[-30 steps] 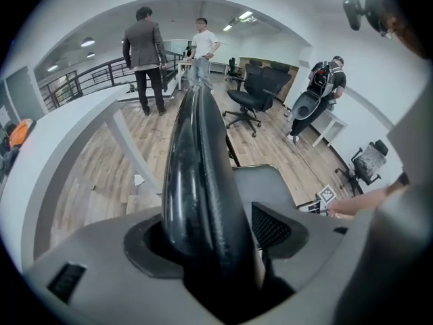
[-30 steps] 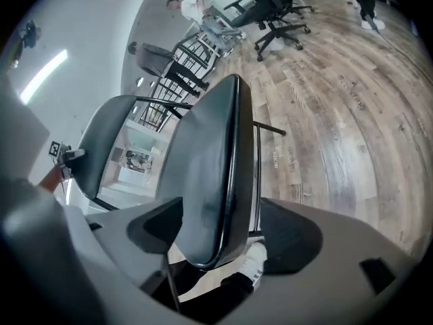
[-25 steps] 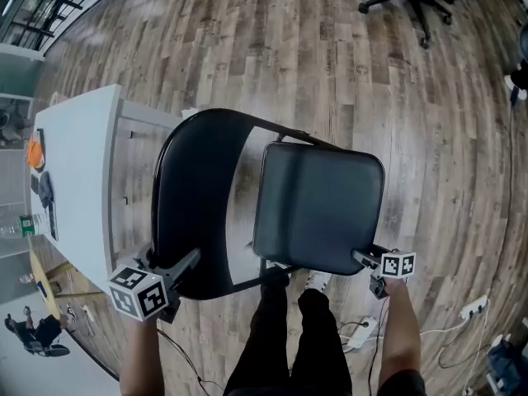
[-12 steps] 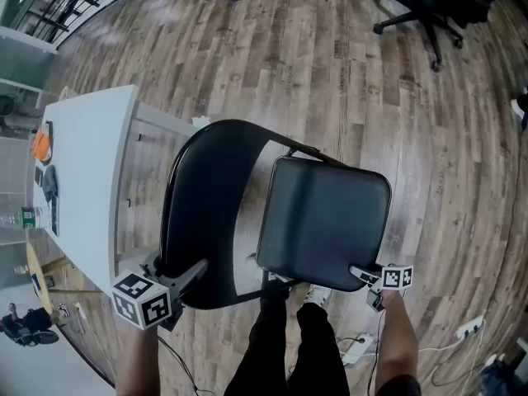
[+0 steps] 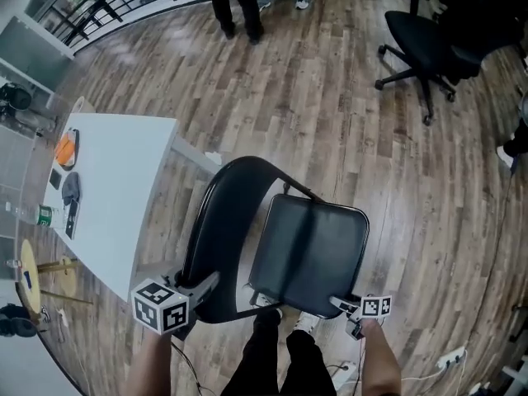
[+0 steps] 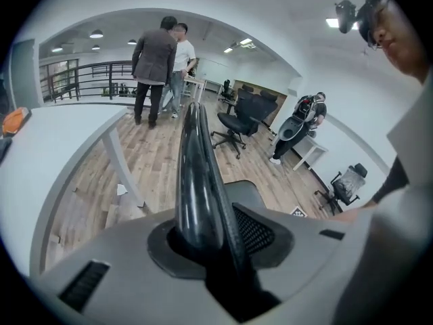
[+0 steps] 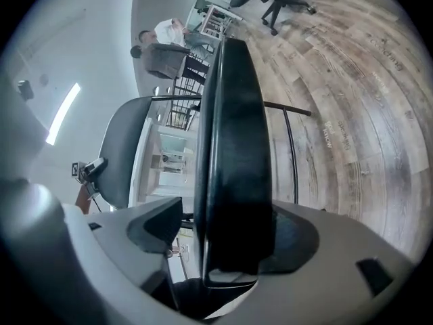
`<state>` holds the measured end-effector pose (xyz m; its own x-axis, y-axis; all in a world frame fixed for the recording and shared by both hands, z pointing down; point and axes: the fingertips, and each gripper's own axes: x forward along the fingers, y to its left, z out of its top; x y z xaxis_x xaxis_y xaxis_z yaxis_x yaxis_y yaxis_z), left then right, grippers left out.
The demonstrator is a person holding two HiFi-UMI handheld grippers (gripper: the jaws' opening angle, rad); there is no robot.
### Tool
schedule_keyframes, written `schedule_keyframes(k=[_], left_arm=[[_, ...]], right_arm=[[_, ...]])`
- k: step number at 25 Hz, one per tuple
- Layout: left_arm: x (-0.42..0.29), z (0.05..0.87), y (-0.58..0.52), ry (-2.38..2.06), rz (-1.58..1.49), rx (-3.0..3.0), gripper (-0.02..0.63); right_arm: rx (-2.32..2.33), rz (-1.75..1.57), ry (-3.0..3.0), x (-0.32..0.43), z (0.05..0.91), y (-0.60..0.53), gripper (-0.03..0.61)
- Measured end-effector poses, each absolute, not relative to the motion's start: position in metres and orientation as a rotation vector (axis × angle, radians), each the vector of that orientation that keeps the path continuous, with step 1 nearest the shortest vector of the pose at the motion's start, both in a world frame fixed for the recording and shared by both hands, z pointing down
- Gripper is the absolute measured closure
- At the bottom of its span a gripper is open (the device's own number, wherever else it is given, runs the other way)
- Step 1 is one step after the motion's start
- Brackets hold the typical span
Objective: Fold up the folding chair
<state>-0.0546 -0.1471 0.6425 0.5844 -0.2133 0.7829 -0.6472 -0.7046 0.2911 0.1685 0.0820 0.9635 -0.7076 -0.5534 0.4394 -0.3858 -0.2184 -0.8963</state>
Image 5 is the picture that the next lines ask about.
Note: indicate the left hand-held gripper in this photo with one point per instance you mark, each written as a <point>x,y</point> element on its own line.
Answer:
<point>161,307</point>

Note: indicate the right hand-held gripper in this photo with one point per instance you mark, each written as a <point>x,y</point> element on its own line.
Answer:
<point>373,307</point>

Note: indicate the black folding chair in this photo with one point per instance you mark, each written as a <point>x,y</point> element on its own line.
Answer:
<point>309,254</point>

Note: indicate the person's right forearm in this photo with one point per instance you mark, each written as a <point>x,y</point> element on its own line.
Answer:
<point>381,361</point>

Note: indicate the person's left forearm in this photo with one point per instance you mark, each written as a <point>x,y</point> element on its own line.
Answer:
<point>148,365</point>

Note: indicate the black office chair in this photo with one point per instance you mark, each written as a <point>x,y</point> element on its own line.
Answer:
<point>445,43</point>

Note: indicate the person's right shoe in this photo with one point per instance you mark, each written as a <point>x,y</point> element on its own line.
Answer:
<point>307,322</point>

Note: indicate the person's shoe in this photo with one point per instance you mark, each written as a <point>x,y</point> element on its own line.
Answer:
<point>268,303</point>
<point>307,322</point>

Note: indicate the white power strip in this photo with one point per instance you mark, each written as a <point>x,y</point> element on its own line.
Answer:
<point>451,358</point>
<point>344,373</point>

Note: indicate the person's left shoe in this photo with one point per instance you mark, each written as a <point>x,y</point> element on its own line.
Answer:
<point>268,303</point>

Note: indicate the person's black trousers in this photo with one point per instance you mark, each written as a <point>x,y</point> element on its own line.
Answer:
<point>284,361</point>

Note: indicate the large white table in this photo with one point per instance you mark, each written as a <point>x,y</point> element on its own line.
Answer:
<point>115,188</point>

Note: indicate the wooden stool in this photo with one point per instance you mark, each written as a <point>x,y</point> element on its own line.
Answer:
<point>66,281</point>

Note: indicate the black remote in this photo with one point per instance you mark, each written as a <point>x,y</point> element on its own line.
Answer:
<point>72,219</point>

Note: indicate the round wooden table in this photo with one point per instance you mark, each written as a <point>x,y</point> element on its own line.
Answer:
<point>31,283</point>

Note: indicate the green label bottle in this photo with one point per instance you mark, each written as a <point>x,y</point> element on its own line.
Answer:
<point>43,215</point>

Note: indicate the black phone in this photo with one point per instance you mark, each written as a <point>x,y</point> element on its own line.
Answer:
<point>55,178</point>

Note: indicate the black bag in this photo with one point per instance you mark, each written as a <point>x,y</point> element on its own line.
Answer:
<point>14,96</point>
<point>16,320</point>

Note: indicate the orange bag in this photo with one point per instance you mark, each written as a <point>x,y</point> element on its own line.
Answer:
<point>66,149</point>

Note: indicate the paper cup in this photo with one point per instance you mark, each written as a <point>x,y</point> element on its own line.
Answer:
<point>78,104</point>

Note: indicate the gray door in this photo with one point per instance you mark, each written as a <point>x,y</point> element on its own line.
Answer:
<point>33,52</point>

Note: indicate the black metal railing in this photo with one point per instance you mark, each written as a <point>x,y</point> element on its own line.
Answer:
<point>103,2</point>

